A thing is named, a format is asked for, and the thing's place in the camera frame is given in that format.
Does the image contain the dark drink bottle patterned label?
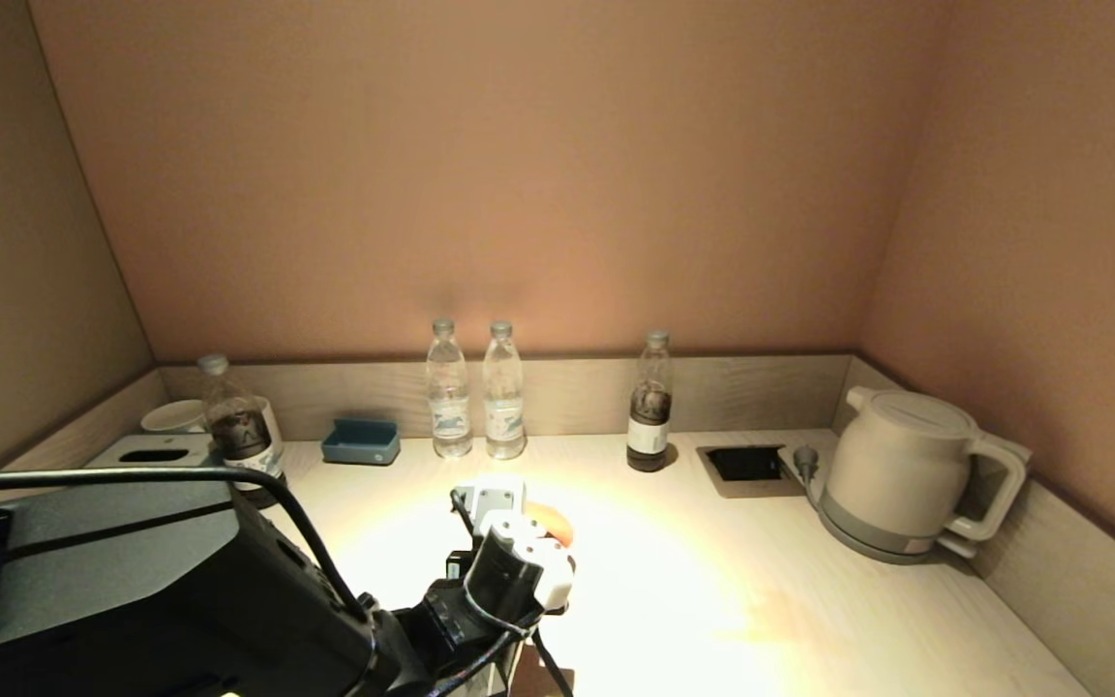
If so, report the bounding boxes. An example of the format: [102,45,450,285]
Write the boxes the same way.
[197,353,287,510]

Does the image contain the grey kettle base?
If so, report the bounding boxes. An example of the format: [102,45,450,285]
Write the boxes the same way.
[814,484,979,566]

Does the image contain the small blue tray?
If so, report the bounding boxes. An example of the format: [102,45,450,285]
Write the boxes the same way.
[321,417,402,467]

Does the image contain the recessed black socket box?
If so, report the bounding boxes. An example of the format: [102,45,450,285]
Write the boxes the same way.
[697,444,803,500]

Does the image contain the clear water bottle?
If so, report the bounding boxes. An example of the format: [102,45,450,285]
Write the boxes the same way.
[483,321,528,461]
[427,319,474,459]

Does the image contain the grey power plug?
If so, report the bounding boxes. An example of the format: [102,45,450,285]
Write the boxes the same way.
[778,444,826,506]

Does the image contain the blue-grey tissue box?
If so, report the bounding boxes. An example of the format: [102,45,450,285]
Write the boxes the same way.
[83,434,216,468]

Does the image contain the slim dark bottle white label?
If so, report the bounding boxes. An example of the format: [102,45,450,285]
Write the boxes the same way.
[627,330,675,473]

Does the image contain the white electric kettle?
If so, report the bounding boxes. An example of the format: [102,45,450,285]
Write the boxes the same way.
[823,387,1032,543]

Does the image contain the orange microfibre cloth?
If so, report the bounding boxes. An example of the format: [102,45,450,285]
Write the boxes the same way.
[523,500,576,549]

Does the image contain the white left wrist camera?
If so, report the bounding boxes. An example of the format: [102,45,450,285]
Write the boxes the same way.
[450,473,527,530]

